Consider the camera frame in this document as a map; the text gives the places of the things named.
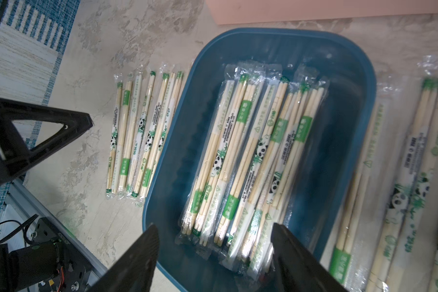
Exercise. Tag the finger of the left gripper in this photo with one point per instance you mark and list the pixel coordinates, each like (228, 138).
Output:
(54, 127)

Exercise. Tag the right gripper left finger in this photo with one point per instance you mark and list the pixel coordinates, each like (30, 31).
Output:
(134, 271)

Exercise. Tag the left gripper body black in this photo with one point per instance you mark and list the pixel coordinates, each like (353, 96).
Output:
(14, 153)

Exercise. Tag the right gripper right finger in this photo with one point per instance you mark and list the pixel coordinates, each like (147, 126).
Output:
(296, 268)

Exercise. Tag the teal plastic storage box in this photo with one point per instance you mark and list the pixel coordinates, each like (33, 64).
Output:
(327, 163)

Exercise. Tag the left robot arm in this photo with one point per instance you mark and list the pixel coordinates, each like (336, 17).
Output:
(36, 251)

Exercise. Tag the pink desktop file organizer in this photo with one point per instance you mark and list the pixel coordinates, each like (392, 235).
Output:
(247, 12)

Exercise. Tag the aluminium front rail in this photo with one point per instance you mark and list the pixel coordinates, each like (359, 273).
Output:
(20, 205)

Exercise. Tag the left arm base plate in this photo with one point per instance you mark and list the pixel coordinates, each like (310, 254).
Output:
(71, 269)

